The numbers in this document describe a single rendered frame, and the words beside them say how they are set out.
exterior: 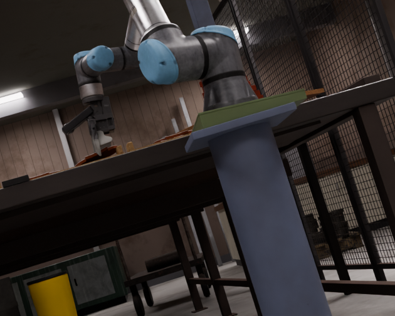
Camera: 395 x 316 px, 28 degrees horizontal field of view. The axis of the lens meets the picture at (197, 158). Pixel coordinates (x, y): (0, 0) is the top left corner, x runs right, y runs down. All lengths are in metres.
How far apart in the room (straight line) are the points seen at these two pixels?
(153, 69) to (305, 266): 0.62
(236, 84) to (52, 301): 5.68
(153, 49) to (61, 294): 5.72
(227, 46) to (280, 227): 0.48
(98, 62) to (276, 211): 0.80
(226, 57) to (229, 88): 0.08
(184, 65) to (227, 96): 0.14
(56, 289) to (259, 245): 5.64
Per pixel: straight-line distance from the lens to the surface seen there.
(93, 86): 2.55
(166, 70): 1.97
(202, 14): 4.56
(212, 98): 2.03
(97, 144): 2.48
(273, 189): 1.98
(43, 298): 7.55
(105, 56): 2.46
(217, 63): 2.04
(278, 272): 1.98
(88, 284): 10.32
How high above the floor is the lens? 0.65
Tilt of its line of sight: 5 degrees up
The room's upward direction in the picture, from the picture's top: 17 degrees counter-clockwise
